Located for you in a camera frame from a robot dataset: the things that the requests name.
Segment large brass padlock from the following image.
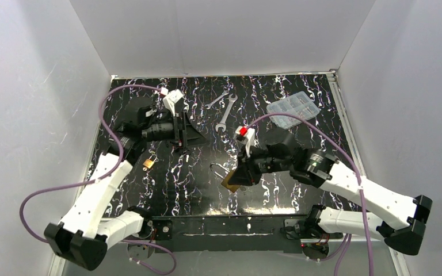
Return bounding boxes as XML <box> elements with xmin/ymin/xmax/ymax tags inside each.
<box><xmin>209</xmin><ymin>163</ymin><xmax>241</xmax><ymax>193</ymax></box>

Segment orange black padlock with keys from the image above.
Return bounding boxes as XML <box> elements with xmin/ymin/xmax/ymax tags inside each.
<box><xmin>172</xmin><ymin>142</ymin><xmax>190</xmax><ymax>155</ymax></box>

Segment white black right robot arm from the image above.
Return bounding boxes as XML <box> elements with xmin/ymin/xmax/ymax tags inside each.
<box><xmin>222</xmin><ymin>127</ymin><xmax>432</xmax><ymax>256</ymax></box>

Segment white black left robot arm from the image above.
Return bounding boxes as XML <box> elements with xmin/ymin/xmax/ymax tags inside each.
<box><xmin>44</xmin><ymin>90</ymin><xmax>206</xmax><ymax>271</ymax></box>

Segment large silver wrench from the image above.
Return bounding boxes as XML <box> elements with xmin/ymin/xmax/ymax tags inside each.
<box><xmin>215</xmin><ymin>94</ymin><xmax>238</xmax><ymax>132</ymax></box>

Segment small brass padlock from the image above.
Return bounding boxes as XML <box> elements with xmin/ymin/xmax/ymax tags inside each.
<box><xmin>143</xmin><ymin>154</ymin><xmax>158</xmax><ymax>171</ymax></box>

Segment small silver wrench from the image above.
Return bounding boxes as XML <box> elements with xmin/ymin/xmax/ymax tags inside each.
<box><xmin>204</xmin><ymin>91</ymin><xmax>229</xmax><ymax>109</ymax></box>

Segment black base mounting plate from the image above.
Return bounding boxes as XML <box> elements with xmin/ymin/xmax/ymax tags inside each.
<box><xmin>140</xmin><ymin>214</ymin><xmax>326</xmax><ymax>253</ymax></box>

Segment clear plastic screw box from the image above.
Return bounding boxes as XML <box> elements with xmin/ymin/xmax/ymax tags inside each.
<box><xmin>266</xmin><ymin>91</ymin><xmax>320</xmax><ymax>129</ymax></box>

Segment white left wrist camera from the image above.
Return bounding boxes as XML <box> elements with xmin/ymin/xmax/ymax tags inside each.
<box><xmin>159</xmin><ymin>87</ymin><xmax>184</xmax><ymax>117</ymax></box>

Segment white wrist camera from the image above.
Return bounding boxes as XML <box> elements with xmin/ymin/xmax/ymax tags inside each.
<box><xmin>159</xmin><ymin>87</ymin><xmax>184</xmax><ymax>117</ymax></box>
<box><xmin>234</xmin><ymin>126</ymin><xmax>255</xmax><ymax>157</ymax></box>

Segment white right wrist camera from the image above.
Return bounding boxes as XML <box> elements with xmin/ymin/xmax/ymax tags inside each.
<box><xmin>234</xmin><ymin>126</ymin><xmax>255</xmax><ymax>157</ymax></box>

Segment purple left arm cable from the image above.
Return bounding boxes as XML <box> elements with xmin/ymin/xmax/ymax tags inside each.
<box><xmin>18</xmin><ymin>84</ymin><xmax>178</xmax><ymax>276</ymax></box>

